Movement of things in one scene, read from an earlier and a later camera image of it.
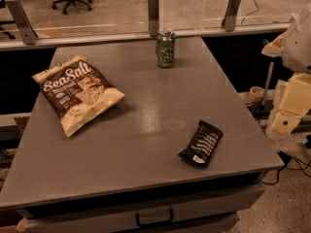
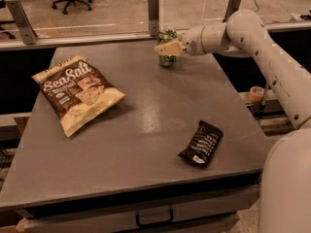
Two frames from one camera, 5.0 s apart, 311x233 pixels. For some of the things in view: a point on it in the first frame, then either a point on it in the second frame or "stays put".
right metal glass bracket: [229, 20] stays put
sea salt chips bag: [77, 91] stays put
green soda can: [165, 42] stays put
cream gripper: [300, 46] to [191, 42]
